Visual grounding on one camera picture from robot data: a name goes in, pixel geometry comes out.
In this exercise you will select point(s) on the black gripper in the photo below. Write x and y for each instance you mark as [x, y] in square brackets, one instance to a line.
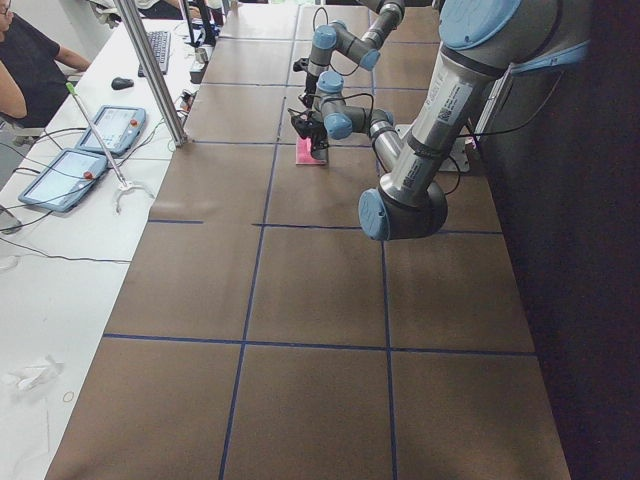
[317, 131]
[309, 83]

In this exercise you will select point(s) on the pink square towel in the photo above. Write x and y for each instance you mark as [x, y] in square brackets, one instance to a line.
[306, 156]

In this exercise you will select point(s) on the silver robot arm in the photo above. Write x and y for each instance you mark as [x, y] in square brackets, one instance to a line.
[363, 51]
[479, 42]

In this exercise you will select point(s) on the silver metal cup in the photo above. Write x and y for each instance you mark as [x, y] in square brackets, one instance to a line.
[201, 55]

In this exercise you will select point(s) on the black keyboard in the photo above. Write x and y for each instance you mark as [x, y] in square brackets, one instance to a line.
[160, 42]

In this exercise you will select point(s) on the black computer mouse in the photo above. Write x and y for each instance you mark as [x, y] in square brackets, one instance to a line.
[120, 83]

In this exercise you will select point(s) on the long grabber stick tool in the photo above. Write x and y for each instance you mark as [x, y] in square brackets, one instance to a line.
[125, 186]

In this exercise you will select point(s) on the lower blue teach pendant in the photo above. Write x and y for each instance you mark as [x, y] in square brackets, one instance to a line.
[63, 183]

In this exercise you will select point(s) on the person in black shirt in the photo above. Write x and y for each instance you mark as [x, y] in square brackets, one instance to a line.
[33, 87]

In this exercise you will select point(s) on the crumpled white tissue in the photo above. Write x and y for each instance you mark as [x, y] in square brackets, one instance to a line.
[42, 371]

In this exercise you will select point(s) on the aluminium frame post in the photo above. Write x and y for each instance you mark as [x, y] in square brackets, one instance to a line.
[138, 35]

